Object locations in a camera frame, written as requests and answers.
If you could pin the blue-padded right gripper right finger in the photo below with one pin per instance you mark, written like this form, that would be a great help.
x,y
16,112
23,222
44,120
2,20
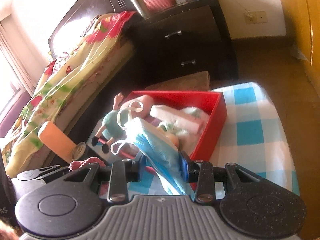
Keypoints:
x,y
200,174

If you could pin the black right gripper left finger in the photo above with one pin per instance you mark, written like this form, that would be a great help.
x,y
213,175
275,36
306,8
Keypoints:
x,y
122,172

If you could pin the pink knitted cloth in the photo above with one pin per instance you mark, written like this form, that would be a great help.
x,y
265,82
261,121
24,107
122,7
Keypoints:
x,y
80,163

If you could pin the blue face mask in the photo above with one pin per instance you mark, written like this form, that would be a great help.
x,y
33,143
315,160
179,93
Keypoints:
x,y
161,153

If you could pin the green white knitted cloth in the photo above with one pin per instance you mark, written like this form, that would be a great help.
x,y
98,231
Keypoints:
x,y
189,110

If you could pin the purple knitted cloth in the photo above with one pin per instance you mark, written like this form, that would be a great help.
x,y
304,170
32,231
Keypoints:
x,y
154,121

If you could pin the teal pig plush toy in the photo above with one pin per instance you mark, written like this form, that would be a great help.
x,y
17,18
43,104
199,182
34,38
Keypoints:
x,y
110,129

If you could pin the orange ribbed bottle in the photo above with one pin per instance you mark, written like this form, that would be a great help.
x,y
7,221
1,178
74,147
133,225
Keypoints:
x,y
56,141

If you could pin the blue white checkered tablecloth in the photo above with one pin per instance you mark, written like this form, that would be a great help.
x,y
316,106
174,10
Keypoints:
x,y
252,136

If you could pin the pink white folded cloth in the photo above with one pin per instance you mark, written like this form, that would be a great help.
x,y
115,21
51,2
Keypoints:
x,y
177,117

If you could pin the red open box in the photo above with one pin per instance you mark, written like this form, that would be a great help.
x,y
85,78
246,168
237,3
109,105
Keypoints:
x,y
212,103

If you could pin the brown stool top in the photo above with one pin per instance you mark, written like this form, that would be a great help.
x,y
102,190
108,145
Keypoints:
x,y
193,82

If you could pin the beige window curtain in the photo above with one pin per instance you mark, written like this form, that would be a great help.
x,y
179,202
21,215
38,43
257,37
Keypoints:
x,y
16,65

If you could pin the dark wooden nightstand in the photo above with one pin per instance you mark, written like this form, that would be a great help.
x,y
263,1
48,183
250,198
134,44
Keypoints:
x,y
185,39

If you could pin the white paper scrap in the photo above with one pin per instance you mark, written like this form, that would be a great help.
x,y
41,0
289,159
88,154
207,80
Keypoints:
x,y
295,52

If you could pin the dark wooden headboard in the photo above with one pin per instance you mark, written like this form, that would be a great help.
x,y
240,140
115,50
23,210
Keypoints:
x,y
71,28

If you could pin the wooden wardrobe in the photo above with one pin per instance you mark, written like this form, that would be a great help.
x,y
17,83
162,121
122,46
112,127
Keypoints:
x,y
302,25

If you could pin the beige wall socket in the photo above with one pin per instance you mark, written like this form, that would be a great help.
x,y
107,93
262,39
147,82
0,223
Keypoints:
x,y
255,17

